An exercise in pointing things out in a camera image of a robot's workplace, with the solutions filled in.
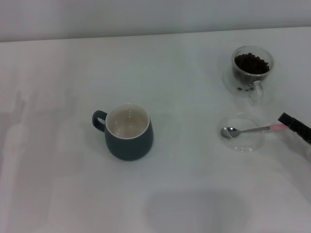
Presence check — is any metal spoon with pink handle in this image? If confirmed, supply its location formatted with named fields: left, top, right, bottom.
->
left=220, top=123, right=289, bottom=139

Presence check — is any teal ceramic mug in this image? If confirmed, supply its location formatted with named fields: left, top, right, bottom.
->
left=91, top=103, right=154, bottom=162

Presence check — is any pile of coffee beans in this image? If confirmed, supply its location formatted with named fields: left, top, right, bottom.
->
left=234, top=53, right=270, bottom=75

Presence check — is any clear empty glass saucer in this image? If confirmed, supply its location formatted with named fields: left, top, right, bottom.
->
left=222, top=112, right=266, bottom=153

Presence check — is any clear glass cup with handle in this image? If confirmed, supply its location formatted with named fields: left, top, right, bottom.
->
left=230, top=45, right=273, bottom=106

